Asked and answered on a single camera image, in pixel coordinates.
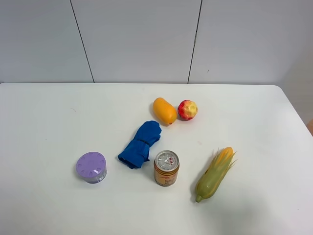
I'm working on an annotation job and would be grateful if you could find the red yellow apple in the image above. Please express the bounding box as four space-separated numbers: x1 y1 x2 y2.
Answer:
178 100 198 121

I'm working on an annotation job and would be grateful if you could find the yellow orange mango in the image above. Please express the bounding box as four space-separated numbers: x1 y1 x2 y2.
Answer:
153 97 177 125

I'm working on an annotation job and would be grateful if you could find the blue folded cloth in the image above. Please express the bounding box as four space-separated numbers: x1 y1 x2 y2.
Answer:
118 120 162 169

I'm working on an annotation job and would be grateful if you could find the orange drink can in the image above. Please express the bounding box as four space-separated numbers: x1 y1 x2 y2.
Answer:
154 150 180 187

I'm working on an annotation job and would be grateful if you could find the purple round container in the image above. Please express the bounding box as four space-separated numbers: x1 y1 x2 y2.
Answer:
76 152 107 184

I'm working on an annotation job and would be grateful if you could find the corn cob with husk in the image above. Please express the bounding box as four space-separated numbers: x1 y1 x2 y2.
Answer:
195 147 235 203

